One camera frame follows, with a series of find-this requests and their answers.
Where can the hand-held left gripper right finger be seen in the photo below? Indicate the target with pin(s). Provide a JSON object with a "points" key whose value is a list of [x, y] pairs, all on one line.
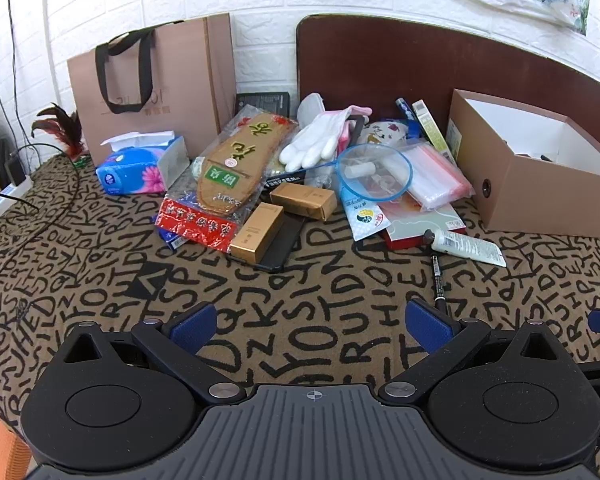
{"points": [[427, 320]]}

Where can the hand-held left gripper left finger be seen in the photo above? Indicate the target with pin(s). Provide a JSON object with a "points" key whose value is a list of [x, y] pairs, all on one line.
{"points": [[195, 322]]}

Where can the black pen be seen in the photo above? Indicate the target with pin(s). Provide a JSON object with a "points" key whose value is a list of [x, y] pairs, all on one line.
{"points": [[437, 280]]}

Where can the white squeeze tube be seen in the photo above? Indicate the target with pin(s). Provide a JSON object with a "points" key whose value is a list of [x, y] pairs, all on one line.
{"points": [[465, 246]]}

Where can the slim gold box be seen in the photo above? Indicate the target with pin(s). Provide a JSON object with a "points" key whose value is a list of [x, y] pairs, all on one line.
{"points": [[255, 235]]}

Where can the black phone case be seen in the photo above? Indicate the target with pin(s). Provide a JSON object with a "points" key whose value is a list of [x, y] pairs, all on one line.
{"points": [[285, 247]]}

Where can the brown cardboard box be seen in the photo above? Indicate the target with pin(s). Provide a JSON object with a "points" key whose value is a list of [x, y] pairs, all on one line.
{"points": [[540, 195]]}

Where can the wide gold box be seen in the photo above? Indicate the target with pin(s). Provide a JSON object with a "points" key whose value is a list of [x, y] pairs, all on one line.
{"points": [[305, 200]]}

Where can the letter print desktop cover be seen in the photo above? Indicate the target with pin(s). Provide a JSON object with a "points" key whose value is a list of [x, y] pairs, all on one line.
{"points": [[330, 285]]}

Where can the blue plastic packet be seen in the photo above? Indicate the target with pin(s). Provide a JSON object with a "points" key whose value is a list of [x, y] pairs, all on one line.
{"points": [[172, 240]]}

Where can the red flat box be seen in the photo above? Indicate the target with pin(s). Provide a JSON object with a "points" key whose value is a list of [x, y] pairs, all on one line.
{"points": [[420, 227]]}

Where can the red packet in plastic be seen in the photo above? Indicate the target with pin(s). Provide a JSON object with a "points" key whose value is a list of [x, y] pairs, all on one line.
{"points": [[195, 220]]}

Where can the blue and white sachet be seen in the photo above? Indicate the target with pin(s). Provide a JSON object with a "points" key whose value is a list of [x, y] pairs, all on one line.
{"points": [[365, 220]]}

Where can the clear zip bags pack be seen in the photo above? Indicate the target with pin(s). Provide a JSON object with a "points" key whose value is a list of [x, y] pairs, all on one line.
{"points": [[440, 180]]}

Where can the small white roll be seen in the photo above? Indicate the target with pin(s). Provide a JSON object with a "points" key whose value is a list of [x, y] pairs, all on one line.
{"points": [[360, 170]]}

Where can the blue floral tissue pack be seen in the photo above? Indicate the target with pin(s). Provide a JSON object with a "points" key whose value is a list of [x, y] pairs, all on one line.
{"points": [[130, 170]]}

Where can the brown insoles in plastic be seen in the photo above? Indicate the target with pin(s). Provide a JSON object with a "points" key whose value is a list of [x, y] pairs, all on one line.
{"points": [[235, 160]]}

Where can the blue-rimmed hand net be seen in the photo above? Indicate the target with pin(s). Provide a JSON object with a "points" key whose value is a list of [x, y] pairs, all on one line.
{"points": [[375, 159]]}

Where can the black flat packet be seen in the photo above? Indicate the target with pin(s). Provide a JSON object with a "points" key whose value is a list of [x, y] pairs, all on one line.
{"points": [[290, 178]]}

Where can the clear plastic bag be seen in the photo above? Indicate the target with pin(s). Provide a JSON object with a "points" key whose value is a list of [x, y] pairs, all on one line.
{"points": [[322, 177]]}

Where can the white patterned cloth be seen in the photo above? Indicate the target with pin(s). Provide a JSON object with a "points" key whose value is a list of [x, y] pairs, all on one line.
{"points": [[385, 132]]}

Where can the slim green yellow box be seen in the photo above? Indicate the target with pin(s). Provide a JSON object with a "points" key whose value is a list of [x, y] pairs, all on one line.
{"points": [[430, 125]]}

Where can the white gloves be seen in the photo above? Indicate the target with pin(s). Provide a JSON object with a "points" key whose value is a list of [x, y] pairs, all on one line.
{"points": [[315, 140]]}

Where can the blue tube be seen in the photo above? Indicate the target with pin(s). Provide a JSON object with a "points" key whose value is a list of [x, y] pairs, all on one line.
{"points": [[404, 109]]}

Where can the pink gloves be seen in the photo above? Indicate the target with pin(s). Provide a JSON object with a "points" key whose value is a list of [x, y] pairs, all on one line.
{"points": [[358, 110]]}

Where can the white power strip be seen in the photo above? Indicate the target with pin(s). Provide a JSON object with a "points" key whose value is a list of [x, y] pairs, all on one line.
{"points": [[5, 200]]}

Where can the orange cloth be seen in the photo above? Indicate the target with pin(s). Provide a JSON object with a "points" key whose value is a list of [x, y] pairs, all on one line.
{"points": [[0, 445]]}

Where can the black box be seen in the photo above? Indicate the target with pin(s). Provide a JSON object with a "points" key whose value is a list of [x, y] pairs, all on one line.
{"points": [[270, 102]]}

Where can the dark red feather duster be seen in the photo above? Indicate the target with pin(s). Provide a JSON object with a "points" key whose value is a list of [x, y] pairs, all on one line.
{"points": [[67, 127]]}

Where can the black power adapter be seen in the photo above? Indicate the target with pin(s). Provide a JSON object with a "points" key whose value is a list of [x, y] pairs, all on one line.
{"points": [[16, 170]]}

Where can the brown paper shopping bag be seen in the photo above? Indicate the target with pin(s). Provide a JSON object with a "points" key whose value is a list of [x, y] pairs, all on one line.
{"points": [[180, 85]]}

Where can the dark brown wooden headboard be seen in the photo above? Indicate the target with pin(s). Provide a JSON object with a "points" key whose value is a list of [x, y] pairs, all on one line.
{"points": [[430, 60]]}

